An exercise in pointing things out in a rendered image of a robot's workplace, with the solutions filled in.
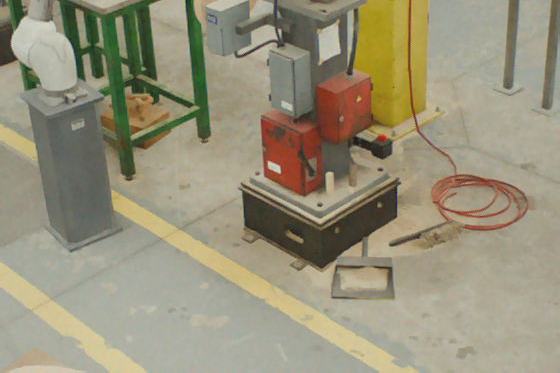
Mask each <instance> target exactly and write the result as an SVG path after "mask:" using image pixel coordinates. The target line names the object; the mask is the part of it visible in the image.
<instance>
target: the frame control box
mask: <svg viewBox="0 0 560 373"><path fill-rule="evenodd" d="M205 13H206V26H207V39H208V51H209V52H212V53H214V54H217V55H220V56H222V57H225V56H227V55H229V54H232V53H234V55H235V57H236V58H242V57H246V56H248V55H250V54H252V53H253V52H255V51H257V50H260V48H262V47H264V46H265V45H268V44H270V43H277V48H278V50H280V48H279V41H278V40H277V39H270V40H267V41H265V42H263V43H261V44H258V45H257V46H255V47H253V48H251V50H249V51H248V52H246V53H242V54H240V55H238V51H239V50H241V48H244V47H247V46H249V45H251V44H252V38H251V32H249V33H246V35H243V36H239V35H236V32H235V25H237V24H240V23H242V22H244V21H248V19H250V3H249V0H218V1H215V2H212V3H210V4H208V5H205Z"/></svg>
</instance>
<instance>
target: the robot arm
mask: <svg viewBox="0 0 560 373"><path fill-rule="evenodd" d="M53 5H54V0H30V4H29V11H28V16H26V17H24V18H23V19H22V20H21V24H20V26H18V28H17V29H16V31H15V32H14V34H13V37H12V42H11V44H12V49H13V53H14V54H15V56H16V57H17V58H18V59H20V60H21V61H22V62H23V63H24V65H26V66H27V67H29V68H31V69H34V70H35V72H36V73H37V75H38V76H39V77H40V82H41V86H42V88H41V89H37V90H35V91H34V94H35V96H37V97H39V98H41V99H42V100H43V101H44V102H47V103H48V104H49V105H50V108H56V107H58V105H61V104H64V103H67V102H69V103H72V104H73V103H77V99H79V98H83V97H87V96H89V91H86V90H84V89H82V88H81V87H80V86H79V85H78V81H77V68H76V61H75V55H73V51H72V47H71V45H70V43H69V41H68V40H67V39H66V38H65V37H64V36H63V34H60V33H57V32H56V31H55V28H56V27H55V25H54V23H53V22H52V20H51V18H52V12H53Z"/></svg>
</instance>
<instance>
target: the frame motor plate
mask: <svg viewBox="0 0 560 373"><path fill-rule="evenodd" d="M263 1H266V2H269V3H272V4H274V0H263ZM366 3H367V0H334V1H331V2H322V1H318V2H316V3H312V4H308V3H305V2H302V1H298V0H277V5H279V7H282V8H284V9H288V10H291V11H294V12H297V13H300V14H304V15H307V16H309V17H312V18H315V19H319V20H322V22H327V20H331V19H333V18H335V17H337V16H339V15H342V14H345V13H347V12H349V11H352V10H354V9H356V8H359V6H361V5H364V4H366Z"/></svg>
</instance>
